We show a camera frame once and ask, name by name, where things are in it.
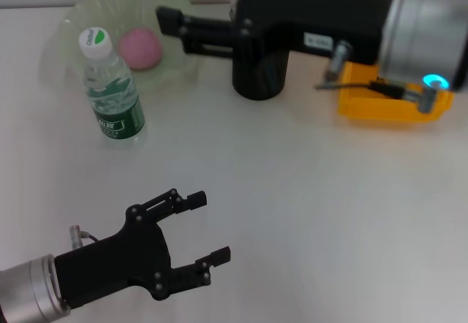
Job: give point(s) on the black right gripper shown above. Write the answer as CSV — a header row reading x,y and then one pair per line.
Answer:
x,y
311,16

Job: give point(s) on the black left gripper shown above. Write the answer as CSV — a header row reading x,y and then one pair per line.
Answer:
x,y
113,261

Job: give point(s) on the pink peach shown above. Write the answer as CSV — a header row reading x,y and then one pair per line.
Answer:
x,y
140,49

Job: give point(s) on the clear water bottle green label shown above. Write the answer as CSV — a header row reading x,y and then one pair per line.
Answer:
x,y
117,118

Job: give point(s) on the black mesh pen holder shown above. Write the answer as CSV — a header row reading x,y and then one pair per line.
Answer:
x,y
259,78

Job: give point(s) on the green glass fruit plate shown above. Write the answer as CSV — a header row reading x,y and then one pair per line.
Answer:
x,y
109,16

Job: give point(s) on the yellow plastic bin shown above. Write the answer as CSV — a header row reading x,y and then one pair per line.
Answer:
x,y
380,103

